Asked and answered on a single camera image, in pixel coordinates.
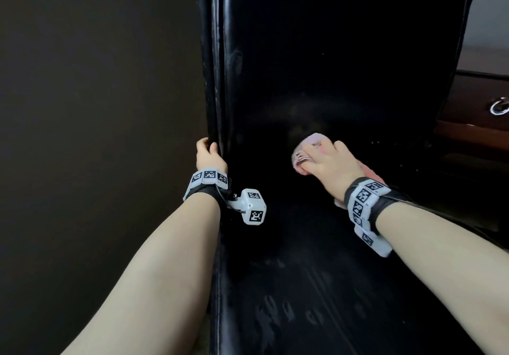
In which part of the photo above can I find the right wrist marker band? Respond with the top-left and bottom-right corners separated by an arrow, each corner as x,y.
344,176 -> 410,237

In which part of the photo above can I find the red wooden table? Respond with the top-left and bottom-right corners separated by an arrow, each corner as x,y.
433,46 -> 509,157

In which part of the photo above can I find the black office chair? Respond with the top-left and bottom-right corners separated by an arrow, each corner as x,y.
194,0 -> 509,355

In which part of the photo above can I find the person's left hand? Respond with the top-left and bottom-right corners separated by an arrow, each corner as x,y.
196,137 -> 229,175

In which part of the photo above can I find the pink cleaning cloth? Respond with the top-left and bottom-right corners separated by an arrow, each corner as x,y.
292,132 -> 389,210

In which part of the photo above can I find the left wrist marker band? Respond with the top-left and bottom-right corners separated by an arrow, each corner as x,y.
182,167 -> 231,208

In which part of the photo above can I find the wrist marker band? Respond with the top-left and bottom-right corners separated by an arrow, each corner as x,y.
182,167 -> 231,208
344,176 -> 410,237

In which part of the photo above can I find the person's right forearm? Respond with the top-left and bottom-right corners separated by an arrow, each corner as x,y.
375,202 -> 509,355

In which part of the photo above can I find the person's right hand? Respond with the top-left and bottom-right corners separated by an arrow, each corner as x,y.
299,140 -> 366,203

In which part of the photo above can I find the person's left forearm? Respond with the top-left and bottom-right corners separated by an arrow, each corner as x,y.
62,193 -> 222,355

